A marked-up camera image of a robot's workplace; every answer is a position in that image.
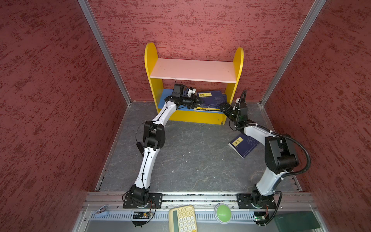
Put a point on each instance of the circuit board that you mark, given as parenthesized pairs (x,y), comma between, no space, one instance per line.
(141,215)
(260,216)

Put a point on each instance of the aluminium corner post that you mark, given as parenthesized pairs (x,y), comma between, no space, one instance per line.
(88,13)
(299,38)

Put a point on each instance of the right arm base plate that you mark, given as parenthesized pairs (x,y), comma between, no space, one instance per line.
(243,201)

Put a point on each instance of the dark blue book bottom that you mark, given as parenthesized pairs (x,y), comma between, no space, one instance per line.
(243,145)

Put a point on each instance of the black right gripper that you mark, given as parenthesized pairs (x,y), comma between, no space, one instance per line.
(229,108)

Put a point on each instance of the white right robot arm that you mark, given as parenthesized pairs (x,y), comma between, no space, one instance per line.
(280,154)

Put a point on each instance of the dark blue book top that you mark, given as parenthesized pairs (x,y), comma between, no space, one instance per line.
(212,99)

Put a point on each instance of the aluminium corner post right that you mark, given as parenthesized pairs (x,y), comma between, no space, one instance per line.
(299,38)

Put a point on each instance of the metal clip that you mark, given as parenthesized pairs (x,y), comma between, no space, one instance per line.
(101,210)

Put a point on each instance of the yellow calculator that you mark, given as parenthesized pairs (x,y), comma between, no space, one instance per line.
(183,219)

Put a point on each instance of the right circuit board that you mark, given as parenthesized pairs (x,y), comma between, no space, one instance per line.
(260,216)

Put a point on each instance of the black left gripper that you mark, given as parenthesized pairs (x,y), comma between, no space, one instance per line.
(193,101)

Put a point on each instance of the green round button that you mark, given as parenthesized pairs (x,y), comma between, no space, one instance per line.
(222,213)

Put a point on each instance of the aluminium corner post left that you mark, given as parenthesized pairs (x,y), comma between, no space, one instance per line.
(88,13)

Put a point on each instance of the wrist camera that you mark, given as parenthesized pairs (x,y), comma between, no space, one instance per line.
(180,90)
(240,104)

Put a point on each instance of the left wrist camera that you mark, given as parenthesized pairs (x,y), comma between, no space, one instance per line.
(180,90)

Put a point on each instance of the yellow wooden bookshelf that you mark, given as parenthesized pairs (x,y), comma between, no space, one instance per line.
(189,70)

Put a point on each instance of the dark blue book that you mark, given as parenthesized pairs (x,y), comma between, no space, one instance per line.
(243,145)
(212,99)

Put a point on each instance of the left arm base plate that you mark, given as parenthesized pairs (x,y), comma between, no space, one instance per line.
(154,199)

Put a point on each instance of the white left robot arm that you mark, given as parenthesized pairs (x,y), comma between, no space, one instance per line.
(153,140)

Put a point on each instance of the yellow cartoon book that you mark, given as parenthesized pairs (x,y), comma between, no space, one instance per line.
(206,109)

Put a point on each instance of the left circuit board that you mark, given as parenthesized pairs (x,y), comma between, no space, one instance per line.
(141,215)

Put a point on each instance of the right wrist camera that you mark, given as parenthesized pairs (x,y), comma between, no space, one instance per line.
(240,104)

